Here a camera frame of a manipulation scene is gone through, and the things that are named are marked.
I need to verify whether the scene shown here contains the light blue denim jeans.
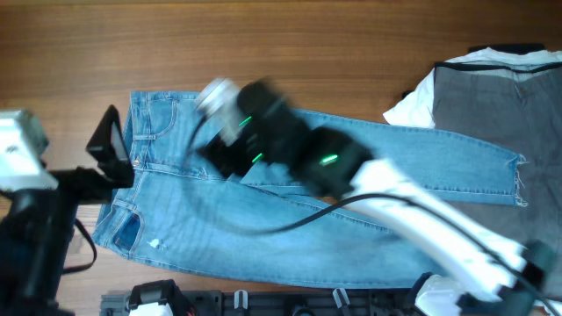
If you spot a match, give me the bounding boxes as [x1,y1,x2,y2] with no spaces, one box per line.
[93,91,524,289]

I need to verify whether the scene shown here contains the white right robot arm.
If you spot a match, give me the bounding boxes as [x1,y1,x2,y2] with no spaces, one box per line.
[195,78,560,315]

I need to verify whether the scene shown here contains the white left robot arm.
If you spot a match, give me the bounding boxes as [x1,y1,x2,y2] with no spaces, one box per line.
[1,106,134,315]

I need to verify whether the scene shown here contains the white shirt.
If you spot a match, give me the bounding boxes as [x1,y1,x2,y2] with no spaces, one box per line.
[383,47,561,128]

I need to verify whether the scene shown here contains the grey trousers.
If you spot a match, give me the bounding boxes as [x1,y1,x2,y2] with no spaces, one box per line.
[432,62,561,253]

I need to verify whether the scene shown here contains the black garment under pile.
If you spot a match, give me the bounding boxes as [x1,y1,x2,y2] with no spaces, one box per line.
[467,43,546,55]

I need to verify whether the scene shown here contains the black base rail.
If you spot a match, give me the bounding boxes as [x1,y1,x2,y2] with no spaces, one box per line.
[100,279,423,316]

